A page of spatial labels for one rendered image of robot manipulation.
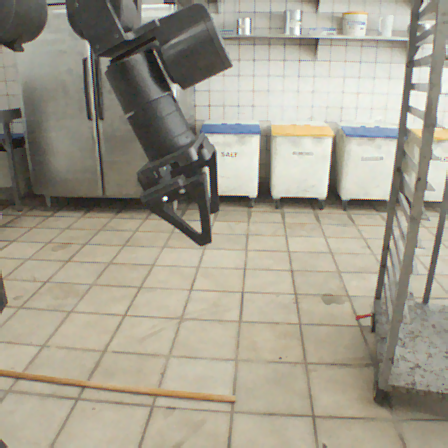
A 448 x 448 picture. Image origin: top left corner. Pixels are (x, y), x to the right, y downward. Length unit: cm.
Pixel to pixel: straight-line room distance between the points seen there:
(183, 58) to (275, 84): 382
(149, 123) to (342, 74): 392
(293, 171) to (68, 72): 210
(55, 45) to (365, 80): 288
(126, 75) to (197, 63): 7
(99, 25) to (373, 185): 352
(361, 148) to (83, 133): 242
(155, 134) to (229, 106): 382
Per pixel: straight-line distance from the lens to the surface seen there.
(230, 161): 364
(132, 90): 42
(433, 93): 123
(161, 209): 40
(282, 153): 362
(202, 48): 41
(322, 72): 426
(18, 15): 49
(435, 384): 165
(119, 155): 356
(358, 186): 380
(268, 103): 422
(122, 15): 42
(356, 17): 407
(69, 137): 371
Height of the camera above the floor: 115
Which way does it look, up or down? 20 degrees down
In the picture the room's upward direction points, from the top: straight up
